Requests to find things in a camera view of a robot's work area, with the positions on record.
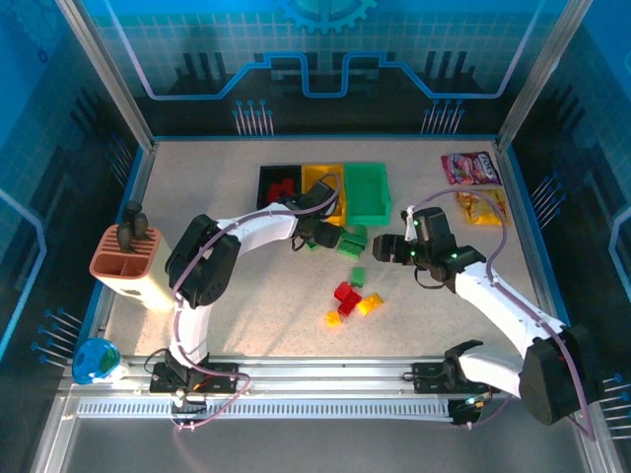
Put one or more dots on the small green lego brick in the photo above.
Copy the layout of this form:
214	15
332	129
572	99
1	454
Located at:
312	245

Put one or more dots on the green long lego brick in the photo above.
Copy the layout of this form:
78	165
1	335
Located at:
351	245

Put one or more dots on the dark green lego brick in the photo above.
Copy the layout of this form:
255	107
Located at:
361	230

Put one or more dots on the light green lego brick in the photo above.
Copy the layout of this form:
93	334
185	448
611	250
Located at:
358	277

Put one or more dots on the red curved lego brick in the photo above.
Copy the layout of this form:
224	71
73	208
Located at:
285	186

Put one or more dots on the yellow square lego brick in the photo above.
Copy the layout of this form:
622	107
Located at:
333	319

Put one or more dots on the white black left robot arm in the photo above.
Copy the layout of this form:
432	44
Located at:
256	226

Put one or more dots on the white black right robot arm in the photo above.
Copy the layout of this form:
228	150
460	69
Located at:
498	300

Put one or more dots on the yellow plastic bin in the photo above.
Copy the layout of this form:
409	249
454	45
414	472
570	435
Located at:
309	180

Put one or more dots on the green plastic bin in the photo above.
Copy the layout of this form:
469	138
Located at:
367	197

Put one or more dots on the yellow curved lego brick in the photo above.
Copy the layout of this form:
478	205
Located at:
371	303

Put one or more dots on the black plastic bin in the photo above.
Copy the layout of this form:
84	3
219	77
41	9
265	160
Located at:
271	172

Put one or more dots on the yellow snack bag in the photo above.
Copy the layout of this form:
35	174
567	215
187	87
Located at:
480	207

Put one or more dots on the purple candy bag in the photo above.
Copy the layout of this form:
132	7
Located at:
470	168

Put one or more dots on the pink cream knife block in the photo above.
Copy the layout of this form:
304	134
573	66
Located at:
133	276

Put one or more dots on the blue round plastic container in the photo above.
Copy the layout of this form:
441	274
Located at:
94	362

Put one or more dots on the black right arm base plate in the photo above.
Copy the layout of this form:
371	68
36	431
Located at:
426	377

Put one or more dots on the aluminium mounting rail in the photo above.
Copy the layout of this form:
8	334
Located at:
320	372

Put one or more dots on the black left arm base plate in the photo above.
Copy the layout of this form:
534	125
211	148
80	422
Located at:
222	379

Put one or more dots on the aluminium frame post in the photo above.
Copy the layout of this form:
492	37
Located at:
537	74
108	74

